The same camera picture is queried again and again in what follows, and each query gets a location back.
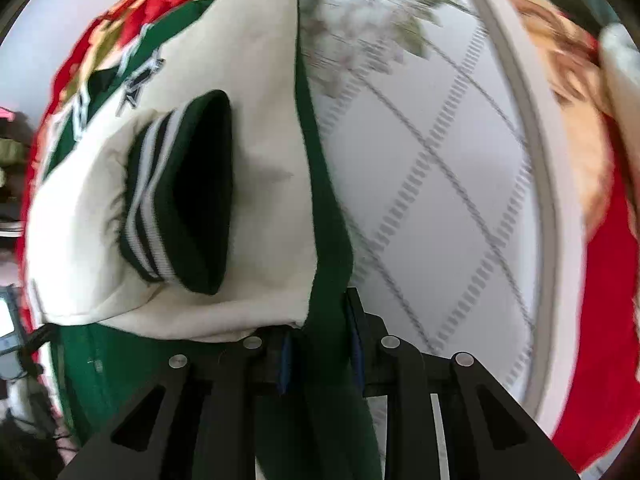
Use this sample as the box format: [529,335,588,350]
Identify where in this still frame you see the red floral blanket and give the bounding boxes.
[14,0,640,476]

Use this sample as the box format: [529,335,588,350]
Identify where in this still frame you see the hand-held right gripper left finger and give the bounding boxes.
[57,327,297,480]

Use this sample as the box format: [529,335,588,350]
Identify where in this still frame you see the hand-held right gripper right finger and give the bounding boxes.
[344,287,582,480]

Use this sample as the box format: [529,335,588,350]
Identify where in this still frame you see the white checked bed sheet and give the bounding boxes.
[297,0,560,480]

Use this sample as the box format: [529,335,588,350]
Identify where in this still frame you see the green and cream varsity jacket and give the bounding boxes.
[20,0,387,480]

